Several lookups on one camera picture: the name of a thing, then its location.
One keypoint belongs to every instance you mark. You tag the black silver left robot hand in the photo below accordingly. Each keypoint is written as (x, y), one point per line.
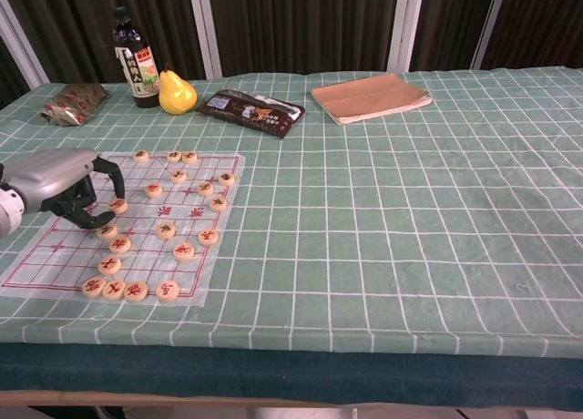
(50, 177)

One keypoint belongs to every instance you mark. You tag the round wooden xiangqi piece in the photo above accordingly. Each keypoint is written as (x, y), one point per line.
(154, 190)
(207, 237)
(189, 156)
(120, 244)
(166, 230)
(173, 156)
(118, 206)
(114, 290)
(109, 265)
(106, 231)
(93, 287)
(136, 291)
(141, 156)
(205, 188)
(167, 290)
(226, 178)
(218, 203)
(184, 252)
(178, 176)

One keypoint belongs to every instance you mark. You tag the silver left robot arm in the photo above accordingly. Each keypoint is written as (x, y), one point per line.
(8, 211)

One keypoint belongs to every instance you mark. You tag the green red snack packet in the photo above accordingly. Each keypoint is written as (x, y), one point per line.
(75, 104)

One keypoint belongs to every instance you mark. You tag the dark brown ribbed partition panel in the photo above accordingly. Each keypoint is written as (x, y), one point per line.
(77, 27)
(300, 27)
(451, 23)
(542, 23)
(13, 79)

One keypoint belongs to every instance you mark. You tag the translucent xiangqi board sheet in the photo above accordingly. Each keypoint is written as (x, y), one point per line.
(146, 264)

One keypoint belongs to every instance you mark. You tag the dark sauce bottle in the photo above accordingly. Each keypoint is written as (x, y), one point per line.
(136, 68)

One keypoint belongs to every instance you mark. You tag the yellow pear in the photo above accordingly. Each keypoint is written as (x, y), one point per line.
(176, 95)

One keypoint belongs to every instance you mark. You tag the dark brown snack packet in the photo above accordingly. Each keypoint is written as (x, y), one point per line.
(250, 111)

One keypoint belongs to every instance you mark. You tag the dark teal under cloth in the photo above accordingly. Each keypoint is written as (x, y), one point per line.
(291, 375)

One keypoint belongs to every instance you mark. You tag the green checkered tablecloth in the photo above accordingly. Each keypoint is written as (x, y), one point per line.
(364, 232)

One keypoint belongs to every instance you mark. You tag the brown paper notebook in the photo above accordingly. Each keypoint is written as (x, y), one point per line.
(369, 98)

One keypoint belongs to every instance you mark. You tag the white partition frame post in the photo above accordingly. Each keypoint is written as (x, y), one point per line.
(25, 45)
(405, 27)
(206, 32)
(488, 27)

